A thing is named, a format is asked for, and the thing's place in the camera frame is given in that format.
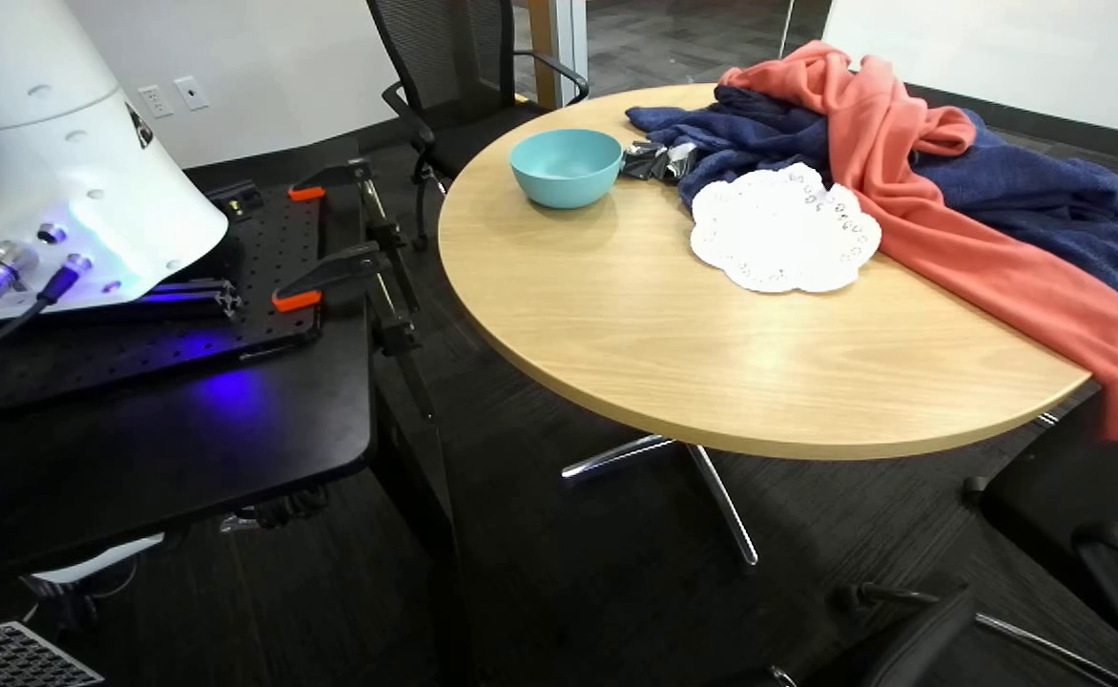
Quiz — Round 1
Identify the black office chair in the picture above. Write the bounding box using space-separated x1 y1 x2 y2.
361 0 595 252

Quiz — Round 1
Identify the black robot mounting stand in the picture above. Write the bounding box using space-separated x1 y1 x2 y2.
0 175 459 616

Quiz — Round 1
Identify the navy blue cloth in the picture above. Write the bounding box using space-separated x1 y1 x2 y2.
621 81 1118 308

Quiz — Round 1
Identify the teal blue bowl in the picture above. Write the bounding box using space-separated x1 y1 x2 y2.
508 125 626 215

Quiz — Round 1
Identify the grey perforated grid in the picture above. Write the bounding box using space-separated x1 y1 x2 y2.
0 619 107 687

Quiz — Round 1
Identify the white bar under stand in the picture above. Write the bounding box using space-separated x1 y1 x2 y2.
28 529 171 591

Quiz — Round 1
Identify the orange cloth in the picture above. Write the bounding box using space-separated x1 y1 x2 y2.
715 39 1118 445

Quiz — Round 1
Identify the black cable with silver plug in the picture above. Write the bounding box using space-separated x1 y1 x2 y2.
0 245 93 378

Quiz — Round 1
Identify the white lace doily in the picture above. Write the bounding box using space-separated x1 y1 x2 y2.
686 159 884 299

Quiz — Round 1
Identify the black clamp orange handle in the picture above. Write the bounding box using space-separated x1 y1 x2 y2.
269 236 422 357
281 156 397 252

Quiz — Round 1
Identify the black chair with chrome leg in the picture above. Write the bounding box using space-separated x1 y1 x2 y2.
765 575 1118 687

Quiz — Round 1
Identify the small dark patterned object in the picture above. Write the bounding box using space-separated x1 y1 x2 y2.
617 135 703 182

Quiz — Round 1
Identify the white wall outlet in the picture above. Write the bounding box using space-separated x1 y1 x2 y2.
132 81 176 123
171 71 213 118

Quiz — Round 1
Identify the chrome table base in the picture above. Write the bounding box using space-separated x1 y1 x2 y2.
557 432 768 571

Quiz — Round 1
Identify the black chair with armrest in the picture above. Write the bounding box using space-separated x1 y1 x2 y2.
958 378 1118 687

